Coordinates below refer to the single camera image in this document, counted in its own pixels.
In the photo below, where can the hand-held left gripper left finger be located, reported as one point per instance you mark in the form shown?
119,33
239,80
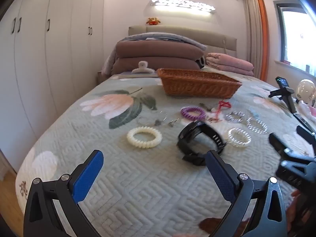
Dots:
87,177

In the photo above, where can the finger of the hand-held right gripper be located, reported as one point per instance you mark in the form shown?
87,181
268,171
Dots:
306,133
277,143

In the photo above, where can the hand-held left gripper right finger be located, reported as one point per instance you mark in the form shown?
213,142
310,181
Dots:
221,175

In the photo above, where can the black wristwatch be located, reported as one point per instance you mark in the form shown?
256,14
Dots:
190,130

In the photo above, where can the brown wicker basket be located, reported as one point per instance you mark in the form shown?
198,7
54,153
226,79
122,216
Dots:
197,85

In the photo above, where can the person's right hand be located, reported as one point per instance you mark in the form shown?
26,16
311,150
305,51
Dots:
295,207

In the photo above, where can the pink cloth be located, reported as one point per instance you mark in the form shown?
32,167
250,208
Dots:
306,108

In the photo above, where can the black tripod with device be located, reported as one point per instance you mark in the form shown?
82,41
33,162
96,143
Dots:
290,98

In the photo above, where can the green floral bedspread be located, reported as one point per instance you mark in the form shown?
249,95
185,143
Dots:
138,192

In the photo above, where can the rose gold tassel charm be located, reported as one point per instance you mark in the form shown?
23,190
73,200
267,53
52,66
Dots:
213,120

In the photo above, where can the silver earring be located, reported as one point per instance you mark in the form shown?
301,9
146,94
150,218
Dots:
174,122
158,122

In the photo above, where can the silver brown hair clip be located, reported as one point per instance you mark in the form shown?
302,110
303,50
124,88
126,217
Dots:
205,106

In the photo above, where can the pink folded blanket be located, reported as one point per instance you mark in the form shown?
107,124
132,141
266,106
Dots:
229,64

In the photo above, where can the window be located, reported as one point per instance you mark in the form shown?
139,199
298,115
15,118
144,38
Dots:
298,37

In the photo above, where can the orange curtain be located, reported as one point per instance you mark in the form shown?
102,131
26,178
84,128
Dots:
263,34

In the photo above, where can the black cloth item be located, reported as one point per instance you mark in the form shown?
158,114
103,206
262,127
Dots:
201,63

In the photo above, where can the grey curtain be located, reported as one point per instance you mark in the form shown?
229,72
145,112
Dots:
250,29

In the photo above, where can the beige padded headboard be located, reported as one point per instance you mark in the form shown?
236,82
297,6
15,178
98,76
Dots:
218,42

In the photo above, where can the brown pillow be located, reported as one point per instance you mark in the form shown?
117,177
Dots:
172,63

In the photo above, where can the white fluffy hair claw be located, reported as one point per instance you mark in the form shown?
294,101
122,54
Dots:
142,67

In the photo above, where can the white wardrobe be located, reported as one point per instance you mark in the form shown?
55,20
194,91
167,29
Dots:
61,54

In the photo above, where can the folded brown blankets stack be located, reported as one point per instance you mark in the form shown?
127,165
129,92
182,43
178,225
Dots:
158,49

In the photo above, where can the grey folded blanket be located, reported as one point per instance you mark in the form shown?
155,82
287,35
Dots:
158,37

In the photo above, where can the orange plush toy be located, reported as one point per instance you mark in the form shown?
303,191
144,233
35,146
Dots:
153,21

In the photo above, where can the crystal wall light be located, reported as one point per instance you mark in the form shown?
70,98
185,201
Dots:
182,5

